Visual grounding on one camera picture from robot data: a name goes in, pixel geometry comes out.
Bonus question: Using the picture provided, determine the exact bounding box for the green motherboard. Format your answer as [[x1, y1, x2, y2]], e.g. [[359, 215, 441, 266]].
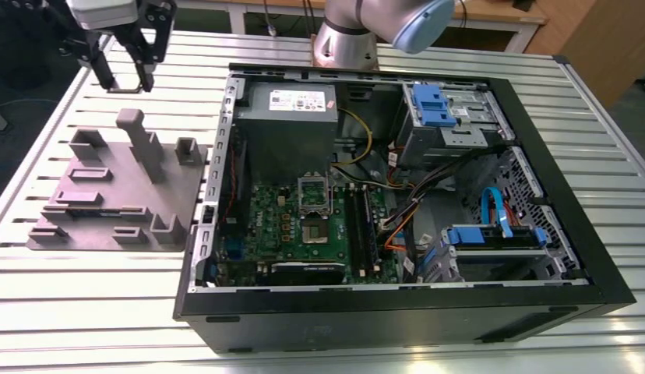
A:
[[213, 171, 405, 288]]

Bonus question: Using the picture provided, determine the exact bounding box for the blue disk carrier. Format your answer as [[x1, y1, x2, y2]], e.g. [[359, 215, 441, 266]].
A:
[[411, 83, 458, 129]]

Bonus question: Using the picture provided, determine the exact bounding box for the black cable bundle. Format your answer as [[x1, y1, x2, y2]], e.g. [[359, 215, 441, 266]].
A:
[[379, 143, 514, 235]]

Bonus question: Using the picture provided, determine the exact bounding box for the black graphics card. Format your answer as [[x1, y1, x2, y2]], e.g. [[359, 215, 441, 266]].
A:
[[258, 259, 351, 288]]

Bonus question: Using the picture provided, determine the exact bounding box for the yellow wire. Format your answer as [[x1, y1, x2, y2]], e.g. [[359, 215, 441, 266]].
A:
[[333, 108, 375, 168]]

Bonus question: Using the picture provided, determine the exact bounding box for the CPU socket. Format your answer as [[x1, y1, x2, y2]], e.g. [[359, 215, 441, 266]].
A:
[[299, 215, 333, 249]]

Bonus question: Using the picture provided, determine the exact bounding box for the metal disk cage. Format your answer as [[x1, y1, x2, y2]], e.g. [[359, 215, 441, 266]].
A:
[[413, 224, 590, 286]]

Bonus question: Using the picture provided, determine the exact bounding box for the grey power supply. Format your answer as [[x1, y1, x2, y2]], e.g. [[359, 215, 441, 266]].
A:
[[233, 81, 341, 188]]

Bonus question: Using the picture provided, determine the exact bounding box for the RAM slot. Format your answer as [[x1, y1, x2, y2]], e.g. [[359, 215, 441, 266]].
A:
[[351, 185, 374, 276], [345, 185, 367, 276]]

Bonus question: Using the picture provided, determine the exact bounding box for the metal drive cage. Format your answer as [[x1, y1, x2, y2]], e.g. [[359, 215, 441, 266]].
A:
[[397, 80, 517, 169]]

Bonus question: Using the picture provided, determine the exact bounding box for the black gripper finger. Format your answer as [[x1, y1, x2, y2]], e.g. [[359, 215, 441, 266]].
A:
[[59, 27, 119, 90], [112, 0, 176, 94]]

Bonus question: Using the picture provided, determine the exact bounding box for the metal socket cover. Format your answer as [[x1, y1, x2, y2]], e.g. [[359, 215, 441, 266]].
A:
[[295, 170, 335, 217]]

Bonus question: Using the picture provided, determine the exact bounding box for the thin cable with silver plug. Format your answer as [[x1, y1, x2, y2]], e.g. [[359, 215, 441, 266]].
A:
[[261, 0, 278, 37]]

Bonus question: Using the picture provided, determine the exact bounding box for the wooden cabinet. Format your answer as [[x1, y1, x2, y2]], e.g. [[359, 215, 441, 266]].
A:
[[527, 0, 645, 114]]

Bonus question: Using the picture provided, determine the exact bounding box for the orange wire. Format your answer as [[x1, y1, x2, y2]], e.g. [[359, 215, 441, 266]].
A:
[[382, 224, 407, 254]]

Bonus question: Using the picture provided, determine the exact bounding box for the grey parts rack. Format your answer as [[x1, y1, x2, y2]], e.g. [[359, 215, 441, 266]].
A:
[[26, 108, 210, 253]]

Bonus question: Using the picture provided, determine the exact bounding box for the black PC case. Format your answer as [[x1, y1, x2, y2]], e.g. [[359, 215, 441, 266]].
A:
[[172, 62, 638, 355]]

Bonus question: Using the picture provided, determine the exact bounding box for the wire locking lever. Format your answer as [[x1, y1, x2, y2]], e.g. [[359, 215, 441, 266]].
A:
[[327, 171, 342, 216]]

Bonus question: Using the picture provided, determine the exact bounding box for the blue VGA port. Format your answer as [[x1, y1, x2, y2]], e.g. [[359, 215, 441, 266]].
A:
[[223, 238, 247, 263]]

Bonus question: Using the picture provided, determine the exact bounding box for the blue flat wire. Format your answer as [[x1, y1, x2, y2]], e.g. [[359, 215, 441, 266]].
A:
[[479, 185, 515, 239]]

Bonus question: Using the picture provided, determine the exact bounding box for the hard disk in blue carrier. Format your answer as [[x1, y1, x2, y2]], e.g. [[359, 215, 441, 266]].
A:
[[441, 224, 551, 253]]

